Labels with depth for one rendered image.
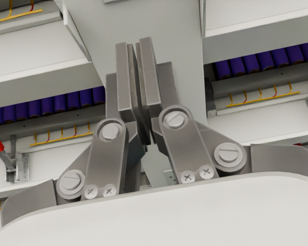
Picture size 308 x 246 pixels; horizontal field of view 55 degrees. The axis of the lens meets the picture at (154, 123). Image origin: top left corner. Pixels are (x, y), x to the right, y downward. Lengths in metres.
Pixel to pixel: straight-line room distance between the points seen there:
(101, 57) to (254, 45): 0.14
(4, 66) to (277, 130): 0.34
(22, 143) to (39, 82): 0.22
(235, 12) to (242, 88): 0.18
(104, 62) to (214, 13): 0.10
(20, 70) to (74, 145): 0.20
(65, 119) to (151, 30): 0.24
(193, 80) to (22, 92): 0.16
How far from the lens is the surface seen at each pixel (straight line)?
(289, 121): 0.44
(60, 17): 0.30
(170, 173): 0.45
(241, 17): 0.27
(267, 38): 0.29
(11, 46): 0.31
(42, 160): 0.47
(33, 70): 0.28
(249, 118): 0.44
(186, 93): 0.30
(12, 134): 0.48
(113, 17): 0.23
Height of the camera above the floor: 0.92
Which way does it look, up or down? 54 degrees down
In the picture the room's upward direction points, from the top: 18 degrees counter-clockwise
